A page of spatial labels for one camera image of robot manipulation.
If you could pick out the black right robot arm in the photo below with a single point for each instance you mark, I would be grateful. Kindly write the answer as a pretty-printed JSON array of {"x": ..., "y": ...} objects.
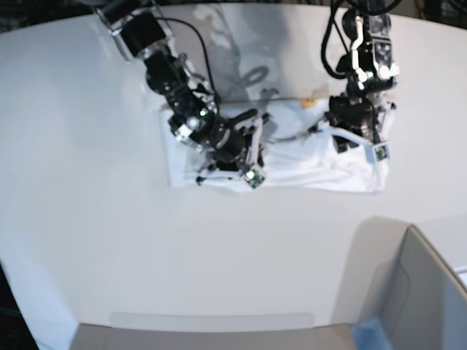
[{"x": 191, "y": 98}]

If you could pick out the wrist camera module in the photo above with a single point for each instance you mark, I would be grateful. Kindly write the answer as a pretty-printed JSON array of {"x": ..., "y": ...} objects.
[
  {"x": 381, "y": 152},
  {"x": 254, "y": 177}
]

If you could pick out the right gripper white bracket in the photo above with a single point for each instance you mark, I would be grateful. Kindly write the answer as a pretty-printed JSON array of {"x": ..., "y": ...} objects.
[{"x": 233, "y": 142}]

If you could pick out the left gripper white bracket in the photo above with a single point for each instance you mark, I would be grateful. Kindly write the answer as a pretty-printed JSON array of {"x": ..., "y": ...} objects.
[{"x": 323, "y": 127}]

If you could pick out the white t-shirt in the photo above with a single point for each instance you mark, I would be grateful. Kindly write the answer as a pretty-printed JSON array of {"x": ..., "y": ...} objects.
[{"x": 310, "y": 162}]

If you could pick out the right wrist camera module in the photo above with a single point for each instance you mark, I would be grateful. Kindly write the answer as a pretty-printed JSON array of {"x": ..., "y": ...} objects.
[{"x": 254, "y": 177}]

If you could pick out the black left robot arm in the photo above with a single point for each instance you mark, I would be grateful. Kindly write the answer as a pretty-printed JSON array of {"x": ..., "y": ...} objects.
[{"x": 358, "y": 50}]

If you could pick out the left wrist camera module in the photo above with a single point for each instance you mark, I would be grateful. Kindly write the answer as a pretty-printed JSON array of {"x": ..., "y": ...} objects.
[{"x": 381, "y": 152}]

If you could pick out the grey open storage box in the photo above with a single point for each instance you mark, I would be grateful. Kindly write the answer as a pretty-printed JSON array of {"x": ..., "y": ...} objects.
[{"x": 393, "y": 273}]

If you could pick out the blue cloth in box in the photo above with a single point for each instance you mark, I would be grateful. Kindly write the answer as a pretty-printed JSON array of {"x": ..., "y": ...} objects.
[{"x": 370, "y": 335}]

